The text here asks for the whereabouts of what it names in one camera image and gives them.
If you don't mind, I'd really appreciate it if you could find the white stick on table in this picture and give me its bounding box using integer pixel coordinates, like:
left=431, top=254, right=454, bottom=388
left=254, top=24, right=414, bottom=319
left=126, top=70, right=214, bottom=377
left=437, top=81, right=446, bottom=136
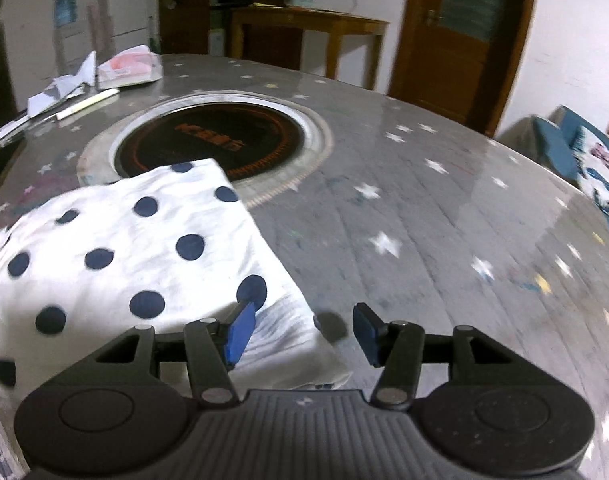
left=55, top=88, right=120, bottom=122

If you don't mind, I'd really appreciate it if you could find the white polka dot garment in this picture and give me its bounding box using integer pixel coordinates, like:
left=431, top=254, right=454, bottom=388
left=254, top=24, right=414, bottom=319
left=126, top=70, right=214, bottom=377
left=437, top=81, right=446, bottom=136
left=0, top=160, right=350, bottom=399

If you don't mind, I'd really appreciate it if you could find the round induction cooktop in table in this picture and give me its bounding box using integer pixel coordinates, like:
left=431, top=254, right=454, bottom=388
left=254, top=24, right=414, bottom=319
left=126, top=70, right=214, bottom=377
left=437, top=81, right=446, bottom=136
left=77, top=90, right=333, bottom=208

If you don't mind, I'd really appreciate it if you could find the water dispenser with blue bottle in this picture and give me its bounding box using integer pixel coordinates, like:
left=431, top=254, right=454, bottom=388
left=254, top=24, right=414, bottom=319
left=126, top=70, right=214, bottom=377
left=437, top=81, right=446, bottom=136
left=53, top=0, right=92, bottom=76

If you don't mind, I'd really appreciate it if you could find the brown wooden door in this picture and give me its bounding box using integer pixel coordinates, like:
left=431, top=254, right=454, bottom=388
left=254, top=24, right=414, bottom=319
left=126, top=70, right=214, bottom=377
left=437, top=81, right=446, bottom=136
left=388, top=0, right=535, bottom=136

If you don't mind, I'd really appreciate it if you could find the crumpled white paper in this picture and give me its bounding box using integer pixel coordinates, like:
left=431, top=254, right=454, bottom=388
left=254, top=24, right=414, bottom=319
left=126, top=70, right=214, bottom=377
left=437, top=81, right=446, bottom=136
left=27, top=51, right=96, bottom=118

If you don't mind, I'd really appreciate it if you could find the wooden side table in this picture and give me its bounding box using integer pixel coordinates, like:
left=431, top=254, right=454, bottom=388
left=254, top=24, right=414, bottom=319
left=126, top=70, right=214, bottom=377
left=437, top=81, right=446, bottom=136
left=229, top=4, right=391, bottom=92

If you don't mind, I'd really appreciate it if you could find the white refrigerator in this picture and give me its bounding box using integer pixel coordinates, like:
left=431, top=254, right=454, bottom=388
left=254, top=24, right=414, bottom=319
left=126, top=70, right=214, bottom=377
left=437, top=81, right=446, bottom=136
left=107, top=0, right=152, bottom=53

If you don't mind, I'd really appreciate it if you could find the dark wooden shelf cabinet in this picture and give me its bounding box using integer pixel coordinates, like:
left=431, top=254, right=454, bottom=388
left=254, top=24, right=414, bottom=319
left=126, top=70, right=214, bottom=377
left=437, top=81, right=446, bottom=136
left=158, top=0, right=311, bottom=60

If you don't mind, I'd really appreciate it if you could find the black phone on table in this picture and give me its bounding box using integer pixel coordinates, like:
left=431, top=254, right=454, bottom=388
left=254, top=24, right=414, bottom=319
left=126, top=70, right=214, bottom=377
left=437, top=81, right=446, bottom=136
left=0, top=136, right=27, bottom=188

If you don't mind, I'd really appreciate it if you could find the blue sofa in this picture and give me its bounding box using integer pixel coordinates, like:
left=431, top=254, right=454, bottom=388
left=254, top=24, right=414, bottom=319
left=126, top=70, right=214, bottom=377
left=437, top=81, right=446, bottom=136
left=501, top=106, right=609, bottom=226

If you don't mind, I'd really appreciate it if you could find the butterfly print pillow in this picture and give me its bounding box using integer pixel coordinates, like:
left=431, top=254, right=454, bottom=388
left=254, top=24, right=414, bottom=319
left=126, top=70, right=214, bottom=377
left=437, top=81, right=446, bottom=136
left=572, top=126, right=609, bottom=217

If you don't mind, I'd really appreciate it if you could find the pink white tissue pack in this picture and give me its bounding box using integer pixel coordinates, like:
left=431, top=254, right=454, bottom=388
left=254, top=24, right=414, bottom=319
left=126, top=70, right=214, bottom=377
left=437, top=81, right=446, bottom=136
left=97, top=44, right=163, bottom=90

